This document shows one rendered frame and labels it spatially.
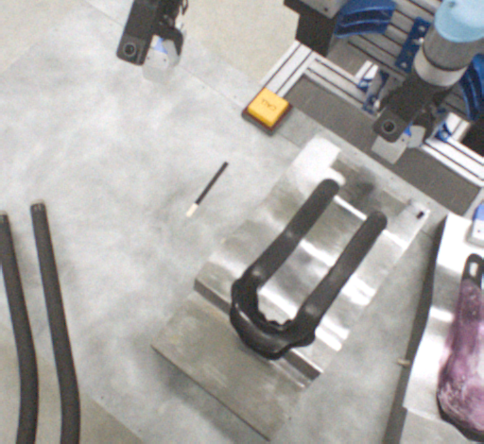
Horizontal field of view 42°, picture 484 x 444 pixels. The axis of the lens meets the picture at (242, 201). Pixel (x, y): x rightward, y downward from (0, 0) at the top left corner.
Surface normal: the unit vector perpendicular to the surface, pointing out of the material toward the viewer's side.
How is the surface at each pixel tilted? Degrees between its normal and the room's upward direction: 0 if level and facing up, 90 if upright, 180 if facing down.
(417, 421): 0
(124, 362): 0
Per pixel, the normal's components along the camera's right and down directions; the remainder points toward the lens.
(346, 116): 0.04, -0.36
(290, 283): 0.31, -0.66
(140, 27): -0.18, 0.07
